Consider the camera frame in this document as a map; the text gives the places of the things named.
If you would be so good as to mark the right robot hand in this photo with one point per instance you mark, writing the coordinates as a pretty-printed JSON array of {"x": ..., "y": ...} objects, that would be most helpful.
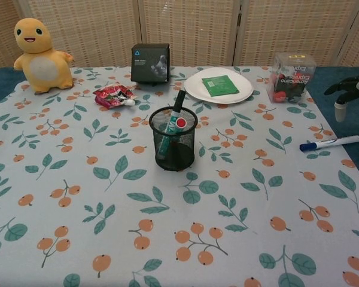
[{"x": 350, "y": 85}]

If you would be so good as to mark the blue whiteboard marker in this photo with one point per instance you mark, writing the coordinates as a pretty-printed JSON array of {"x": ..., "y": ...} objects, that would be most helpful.
[{"x": 329, "y": 143}]

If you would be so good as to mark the black mesh pen holder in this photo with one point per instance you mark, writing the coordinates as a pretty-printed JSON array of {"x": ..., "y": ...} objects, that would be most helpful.
[{"x": 179, "y": 158}]

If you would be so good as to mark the green marker with black cap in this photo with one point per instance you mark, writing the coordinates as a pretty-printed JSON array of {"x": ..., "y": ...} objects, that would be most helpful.
[{"x": 179, "y": 100}]

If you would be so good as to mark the green marker with red cap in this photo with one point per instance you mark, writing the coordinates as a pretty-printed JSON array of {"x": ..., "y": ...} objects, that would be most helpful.
[{"x": 181, "y": 122}]

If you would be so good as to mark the clear plastic snack box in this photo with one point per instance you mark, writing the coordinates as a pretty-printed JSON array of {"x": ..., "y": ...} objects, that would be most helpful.
[{"x": 290, "y": 79}]

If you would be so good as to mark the green sachet packet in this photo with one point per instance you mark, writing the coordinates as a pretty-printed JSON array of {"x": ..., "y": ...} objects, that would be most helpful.
[{"x": 220, "y": 85}]

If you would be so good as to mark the white paper plate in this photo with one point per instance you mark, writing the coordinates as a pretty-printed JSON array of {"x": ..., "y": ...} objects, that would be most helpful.
[{"x": 194, "y": 88}]

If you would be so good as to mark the bamboo folding screen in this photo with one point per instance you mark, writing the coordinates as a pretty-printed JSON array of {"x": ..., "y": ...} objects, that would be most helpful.
[{"x": 197, "y": 30}]

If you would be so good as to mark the floral tablecloth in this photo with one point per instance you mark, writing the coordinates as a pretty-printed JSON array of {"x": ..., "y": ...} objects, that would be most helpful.
[{"x": 197, "y": 209}]

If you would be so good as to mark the black cardboard box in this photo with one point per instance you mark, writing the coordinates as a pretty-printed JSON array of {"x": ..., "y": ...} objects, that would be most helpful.
[{"x": 146, "y": 65}]

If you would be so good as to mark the red drink pouch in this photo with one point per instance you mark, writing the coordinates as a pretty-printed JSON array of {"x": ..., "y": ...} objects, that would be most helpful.
[{"x": 112, "y": 95}]

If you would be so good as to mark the yellow plush dinosaur toy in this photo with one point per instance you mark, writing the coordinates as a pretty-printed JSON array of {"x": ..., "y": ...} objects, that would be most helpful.
[{"x": 43, "y": 68}]

